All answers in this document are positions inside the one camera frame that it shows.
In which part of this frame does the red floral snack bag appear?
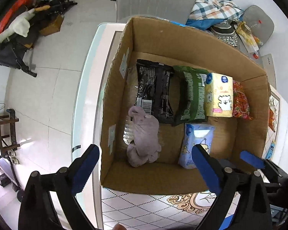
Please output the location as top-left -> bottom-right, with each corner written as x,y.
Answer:
233,80 -> 253,120

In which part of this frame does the blue tissue pack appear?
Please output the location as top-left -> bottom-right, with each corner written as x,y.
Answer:
178,123 -> 215,169

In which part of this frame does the purple cloth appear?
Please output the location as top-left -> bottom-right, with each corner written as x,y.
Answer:
126,105 -> 162,168

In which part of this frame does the black snack bag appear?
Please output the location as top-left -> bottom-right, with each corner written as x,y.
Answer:
136,59 -> 174,124

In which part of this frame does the blue long snack pack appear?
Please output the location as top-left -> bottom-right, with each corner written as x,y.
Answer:
265,140 -> 276,160

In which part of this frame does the orange snack bag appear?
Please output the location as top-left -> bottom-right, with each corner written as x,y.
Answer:
268,108 -> 277,132

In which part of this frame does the wooden stool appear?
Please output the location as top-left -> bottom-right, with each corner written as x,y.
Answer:
0,108 -> 20,158

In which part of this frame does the yellow tissue pack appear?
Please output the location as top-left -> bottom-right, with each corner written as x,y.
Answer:
204,73 -> 233,117

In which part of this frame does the green snack bag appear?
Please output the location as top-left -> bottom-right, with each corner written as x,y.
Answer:
173,65 -> 209,126

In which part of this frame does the yellow plastic bag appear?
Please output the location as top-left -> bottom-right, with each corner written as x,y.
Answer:
235,21 -> 263,54

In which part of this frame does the striped hat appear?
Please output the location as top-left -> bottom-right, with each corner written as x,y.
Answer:
210,23 -> 238,47

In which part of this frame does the blue quilt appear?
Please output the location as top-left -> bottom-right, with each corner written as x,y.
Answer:
186,19 -> 224,31

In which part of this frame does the small brown cardboard box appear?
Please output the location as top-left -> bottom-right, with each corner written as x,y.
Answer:
39,15 -> 64,36

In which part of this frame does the white goose plush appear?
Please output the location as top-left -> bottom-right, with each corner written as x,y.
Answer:
0,5 -> 50,44

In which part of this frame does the plaid blanket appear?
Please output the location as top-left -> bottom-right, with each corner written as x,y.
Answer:
189,0 -> 244,20

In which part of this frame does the red plastic bag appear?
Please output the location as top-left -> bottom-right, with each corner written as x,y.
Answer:
0,0 -> 33,33

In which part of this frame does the black stroller frame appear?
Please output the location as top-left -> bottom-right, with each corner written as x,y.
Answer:
0,0 -> 77,77

